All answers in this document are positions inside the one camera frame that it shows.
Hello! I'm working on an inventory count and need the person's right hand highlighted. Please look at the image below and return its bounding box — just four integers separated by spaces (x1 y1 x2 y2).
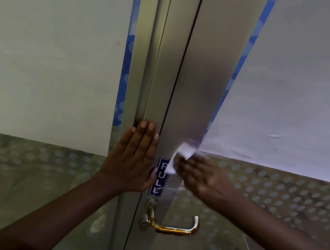
165 149 243 217

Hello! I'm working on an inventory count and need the person's left hand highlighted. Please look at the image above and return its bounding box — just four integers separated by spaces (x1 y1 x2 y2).
89 112 167 206

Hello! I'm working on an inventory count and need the white tissue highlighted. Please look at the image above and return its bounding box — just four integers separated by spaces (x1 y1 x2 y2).
163 139 199 179

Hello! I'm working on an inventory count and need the metal door handle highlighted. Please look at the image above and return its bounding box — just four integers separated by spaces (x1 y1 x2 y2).
142 198 203 240

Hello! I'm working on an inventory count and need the person's left forearm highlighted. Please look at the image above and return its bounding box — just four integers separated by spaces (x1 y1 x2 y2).
0 158 124 250

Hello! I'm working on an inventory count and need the blue pull sign sticker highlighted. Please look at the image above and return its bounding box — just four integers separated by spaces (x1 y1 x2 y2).
148 156 173 199

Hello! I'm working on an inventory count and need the metal framed glass door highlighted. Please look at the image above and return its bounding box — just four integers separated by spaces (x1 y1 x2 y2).
121 0 330 250

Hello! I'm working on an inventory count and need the metal lock cylinder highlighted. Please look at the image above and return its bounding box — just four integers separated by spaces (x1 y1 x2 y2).
138 217 151 233

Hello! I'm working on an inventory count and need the large white paper sheet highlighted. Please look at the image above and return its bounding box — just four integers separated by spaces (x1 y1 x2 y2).
0 0 136 157
196 0 330 185

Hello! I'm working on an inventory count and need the metal door frame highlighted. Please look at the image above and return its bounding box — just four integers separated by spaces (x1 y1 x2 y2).
97 0 204 250

